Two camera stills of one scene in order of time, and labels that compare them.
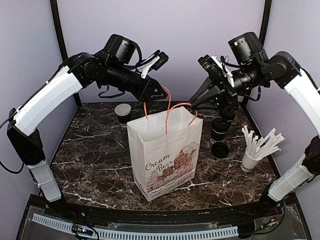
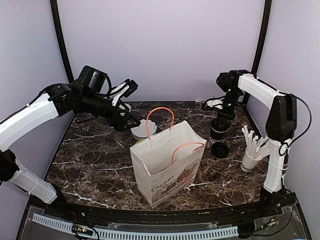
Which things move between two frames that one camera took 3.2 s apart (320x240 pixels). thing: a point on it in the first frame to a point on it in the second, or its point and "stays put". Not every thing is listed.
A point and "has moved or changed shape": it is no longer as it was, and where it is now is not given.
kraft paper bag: x=162 y=158 has moved or changed shape
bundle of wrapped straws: x=258 y=147 stays put
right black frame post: x=265 y=22 stays put
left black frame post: x=56 y=18 stays put
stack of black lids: x=220 y=149 stays put
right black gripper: x=224 y=95 to x=223 y=118
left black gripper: x=151 y=84 to x=119 y=125
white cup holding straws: x=249 y=163 stays put
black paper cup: x=219 y=127 stays put
